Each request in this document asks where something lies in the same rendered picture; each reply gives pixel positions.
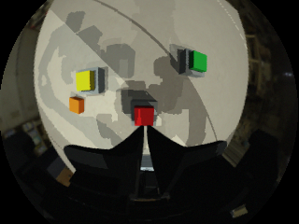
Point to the orange block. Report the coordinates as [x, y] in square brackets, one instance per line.
[76, 104]

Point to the green button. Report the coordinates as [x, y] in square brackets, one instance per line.
[192, 63]

